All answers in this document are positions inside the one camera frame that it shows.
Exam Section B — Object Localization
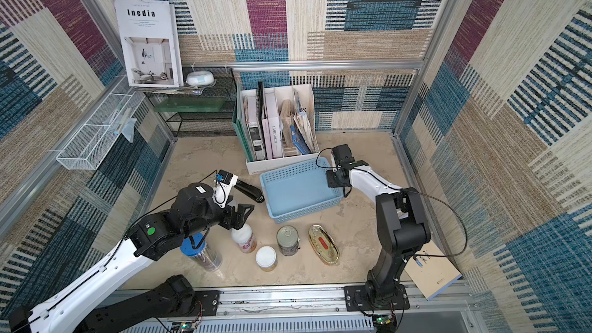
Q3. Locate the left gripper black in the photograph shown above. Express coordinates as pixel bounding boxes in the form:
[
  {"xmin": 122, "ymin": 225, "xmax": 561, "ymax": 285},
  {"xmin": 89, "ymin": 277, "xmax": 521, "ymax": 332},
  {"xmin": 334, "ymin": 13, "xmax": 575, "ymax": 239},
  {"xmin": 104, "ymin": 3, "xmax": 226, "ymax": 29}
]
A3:
[{"xmin": 183, "ymin": 193, "xmax": 255, "ymax": 240}]

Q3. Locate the pink can white lid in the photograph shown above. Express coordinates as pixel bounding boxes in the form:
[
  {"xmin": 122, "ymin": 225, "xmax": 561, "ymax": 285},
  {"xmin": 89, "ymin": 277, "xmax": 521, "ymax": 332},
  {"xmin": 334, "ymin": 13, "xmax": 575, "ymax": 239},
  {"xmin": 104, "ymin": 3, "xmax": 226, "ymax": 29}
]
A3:
[{"xmin": 231, "ymin": 224, "xmax": 257, "ymax": 254}]

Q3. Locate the light blue plastic basket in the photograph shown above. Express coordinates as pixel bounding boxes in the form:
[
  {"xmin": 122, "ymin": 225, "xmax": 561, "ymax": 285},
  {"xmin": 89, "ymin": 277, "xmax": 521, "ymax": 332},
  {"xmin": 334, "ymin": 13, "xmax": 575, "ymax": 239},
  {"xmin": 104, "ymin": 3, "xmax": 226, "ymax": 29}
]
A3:
[{"xmin": 260, "ymin": 157, "xmax": 344, "ymax": 224}]

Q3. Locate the small orange can white lid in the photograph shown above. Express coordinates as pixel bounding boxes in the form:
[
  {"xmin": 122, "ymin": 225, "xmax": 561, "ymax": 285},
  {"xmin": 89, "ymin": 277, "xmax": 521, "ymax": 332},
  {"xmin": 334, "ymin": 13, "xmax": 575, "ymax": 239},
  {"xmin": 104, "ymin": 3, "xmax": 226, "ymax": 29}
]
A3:
[{"xmin": 255, "ymin": 246, "xmax": 277, "ymax": 272}]

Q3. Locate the grey round tin can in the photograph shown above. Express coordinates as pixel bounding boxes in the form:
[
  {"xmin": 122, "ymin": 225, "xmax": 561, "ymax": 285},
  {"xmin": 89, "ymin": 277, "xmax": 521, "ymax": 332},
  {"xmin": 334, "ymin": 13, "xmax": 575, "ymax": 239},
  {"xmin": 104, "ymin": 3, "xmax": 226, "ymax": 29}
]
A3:
[{"xmin": 276, "ymin": 225, "xmax": 300, "ymax": 257}]

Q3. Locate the oval gold fish tin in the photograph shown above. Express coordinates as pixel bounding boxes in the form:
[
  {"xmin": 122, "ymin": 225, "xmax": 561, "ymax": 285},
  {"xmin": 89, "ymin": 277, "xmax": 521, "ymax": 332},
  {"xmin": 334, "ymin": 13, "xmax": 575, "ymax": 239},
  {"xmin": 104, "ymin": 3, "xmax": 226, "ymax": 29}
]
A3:
[{"xmin": 308, "ymin": 224, "xmax": 340, "ymax": 265}]

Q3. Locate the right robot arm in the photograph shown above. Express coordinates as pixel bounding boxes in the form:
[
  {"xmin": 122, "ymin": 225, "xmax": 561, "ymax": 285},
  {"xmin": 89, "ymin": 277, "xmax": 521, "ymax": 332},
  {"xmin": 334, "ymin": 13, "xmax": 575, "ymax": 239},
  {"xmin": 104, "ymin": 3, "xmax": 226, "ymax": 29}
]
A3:
[{"xmin": 325, "ymin": 144, "xmax": 431, "ymax": 311}]

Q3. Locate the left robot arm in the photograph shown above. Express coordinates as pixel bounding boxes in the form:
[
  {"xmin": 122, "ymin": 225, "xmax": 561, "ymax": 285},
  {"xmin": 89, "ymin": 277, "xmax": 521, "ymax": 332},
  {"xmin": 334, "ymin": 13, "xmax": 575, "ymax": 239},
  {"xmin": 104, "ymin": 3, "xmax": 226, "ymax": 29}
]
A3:
[{"xmin": 9, "ymin": 183, "xmax": 254, "ymax": 332}]

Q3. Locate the black stapler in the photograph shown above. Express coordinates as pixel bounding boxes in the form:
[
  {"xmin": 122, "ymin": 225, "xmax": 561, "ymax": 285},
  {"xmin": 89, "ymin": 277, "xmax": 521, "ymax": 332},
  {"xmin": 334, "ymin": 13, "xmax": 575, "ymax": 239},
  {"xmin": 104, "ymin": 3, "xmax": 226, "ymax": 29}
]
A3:
[{"xmin": 234, "ymin": 180, "xmax": 265, "ymax": 204}]

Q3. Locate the clear jar blue lid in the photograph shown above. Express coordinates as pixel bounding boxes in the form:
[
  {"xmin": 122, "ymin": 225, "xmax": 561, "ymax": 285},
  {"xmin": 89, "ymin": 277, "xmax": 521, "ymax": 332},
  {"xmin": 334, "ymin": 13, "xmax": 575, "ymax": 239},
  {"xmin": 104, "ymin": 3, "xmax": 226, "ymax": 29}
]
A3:
[{"xmin": 180, "ymin": 233, "xmax": 222, "ymax": 271}]

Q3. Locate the green folder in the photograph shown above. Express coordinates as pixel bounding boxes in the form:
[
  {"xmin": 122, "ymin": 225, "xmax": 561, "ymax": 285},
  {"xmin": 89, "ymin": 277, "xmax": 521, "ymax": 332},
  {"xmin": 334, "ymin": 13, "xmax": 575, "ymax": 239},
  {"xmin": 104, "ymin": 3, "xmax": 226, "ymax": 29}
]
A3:
[{"xmin": 232, "ymin": 86, "xmax": 254, "ymax": 163}]

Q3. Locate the white file organizer box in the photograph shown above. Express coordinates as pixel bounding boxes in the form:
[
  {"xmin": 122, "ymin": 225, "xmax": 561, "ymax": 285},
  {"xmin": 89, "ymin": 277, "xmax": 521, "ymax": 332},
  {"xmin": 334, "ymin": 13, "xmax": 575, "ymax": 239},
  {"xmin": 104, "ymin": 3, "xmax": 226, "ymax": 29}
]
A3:
[{"xmin": 240, "ymin": 83, "xmax": 319, "ymax": 174}]

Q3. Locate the pink book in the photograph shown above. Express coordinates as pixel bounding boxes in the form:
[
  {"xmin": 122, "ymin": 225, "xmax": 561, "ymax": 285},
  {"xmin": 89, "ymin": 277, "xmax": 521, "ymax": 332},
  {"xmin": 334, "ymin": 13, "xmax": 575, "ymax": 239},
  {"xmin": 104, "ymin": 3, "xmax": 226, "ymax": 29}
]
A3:
[{"xmin": 265, "ymin": 89, "xmax": 284, "ymax": 159}]

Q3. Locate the green cutting mat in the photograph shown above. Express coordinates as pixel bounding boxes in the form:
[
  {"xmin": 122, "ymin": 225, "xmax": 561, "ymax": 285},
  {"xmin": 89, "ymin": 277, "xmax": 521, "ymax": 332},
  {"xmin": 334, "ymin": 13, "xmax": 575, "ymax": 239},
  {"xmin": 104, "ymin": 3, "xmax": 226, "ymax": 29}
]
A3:
[{"xmin": 154, "ymin": 97, "xmax": 225, "ymax": 113}]

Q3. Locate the brown notebook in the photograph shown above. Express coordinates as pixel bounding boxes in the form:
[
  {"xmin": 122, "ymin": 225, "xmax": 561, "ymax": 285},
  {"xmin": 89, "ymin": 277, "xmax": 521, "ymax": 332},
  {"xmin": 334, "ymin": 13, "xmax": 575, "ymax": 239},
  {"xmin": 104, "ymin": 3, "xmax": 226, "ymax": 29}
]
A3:
[{"xmin": 404, "ymin": 241, "xmax": 462, "ymax": 301}]

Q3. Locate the white round device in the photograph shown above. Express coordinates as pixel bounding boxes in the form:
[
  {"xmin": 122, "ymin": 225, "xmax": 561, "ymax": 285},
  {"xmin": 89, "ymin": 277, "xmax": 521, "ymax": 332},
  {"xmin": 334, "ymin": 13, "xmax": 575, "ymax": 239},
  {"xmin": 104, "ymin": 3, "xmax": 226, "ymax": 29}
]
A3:
[{"xmin": 186, "ymin": 71, "xmax": 216, "ymax": 88}]

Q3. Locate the Inedia magazine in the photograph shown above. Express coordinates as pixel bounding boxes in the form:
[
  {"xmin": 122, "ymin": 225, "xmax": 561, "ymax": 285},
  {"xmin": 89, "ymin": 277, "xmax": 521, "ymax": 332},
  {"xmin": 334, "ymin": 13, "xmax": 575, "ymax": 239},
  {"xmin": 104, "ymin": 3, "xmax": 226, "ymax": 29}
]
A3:
[{"xmin": 114, "ymin": 0, "xmax": 183, "ymax": 93}]

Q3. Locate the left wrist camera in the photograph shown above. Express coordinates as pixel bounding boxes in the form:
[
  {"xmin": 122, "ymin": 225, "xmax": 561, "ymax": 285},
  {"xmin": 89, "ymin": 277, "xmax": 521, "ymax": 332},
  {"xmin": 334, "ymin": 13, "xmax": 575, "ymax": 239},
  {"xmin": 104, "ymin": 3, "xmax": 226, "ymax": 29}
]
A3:
[{"xmin": 213, "ymin": 170, "xmax": 238, "ymax": 208}]

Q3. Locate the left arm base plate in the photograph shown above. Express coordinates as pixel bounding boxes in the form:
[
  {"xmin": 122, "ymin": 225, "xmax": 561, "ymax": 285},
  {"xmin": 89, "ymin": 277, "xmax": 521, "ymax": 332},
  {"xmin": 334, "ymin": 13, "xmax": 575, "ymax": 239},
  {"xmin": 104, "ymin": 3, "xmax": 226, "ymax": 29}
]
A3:
[{"xmin": 187, "ymin": 289, "xmax": 220, "ymax": 318}]

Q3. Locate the black wire shelf rack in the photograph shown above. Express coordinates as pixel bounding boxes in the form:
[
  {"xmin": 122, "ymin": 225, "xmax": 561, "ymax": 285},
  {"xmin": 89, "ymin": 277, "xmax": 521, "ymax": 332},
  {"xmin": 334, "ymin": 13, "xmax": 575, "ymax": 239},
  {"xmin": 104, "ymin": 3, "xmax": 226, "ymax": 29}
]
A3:
[{"xmin": 146, "ymin": 67, "xmax": 237, "ymax": 138}]

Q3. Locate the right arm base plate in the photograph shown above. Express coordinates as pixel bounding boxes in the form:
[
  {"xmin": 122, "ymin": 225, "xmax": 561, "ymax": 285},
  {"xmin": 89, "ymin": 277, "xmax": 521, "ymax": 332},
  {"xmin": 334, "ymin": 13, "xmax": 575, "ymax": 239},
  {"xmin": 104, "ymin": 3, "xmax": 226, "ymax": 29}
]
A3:
[{"xmin": 343, "ymin": 284, "xmax": 410, "ymax": 313}]

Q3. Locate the white wire basket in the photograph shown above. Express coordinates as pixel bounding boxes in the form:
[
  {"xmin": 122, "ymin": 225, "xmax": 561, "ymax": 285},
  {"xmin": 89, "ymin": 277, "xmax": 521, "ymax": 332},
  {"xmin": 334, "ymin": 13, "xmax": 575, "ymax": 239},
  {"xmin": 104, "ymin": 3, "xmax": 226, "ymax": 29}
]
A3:
[{"xmin": 56, "ymin": 92, "xmax": 144, "ymax": 171}]

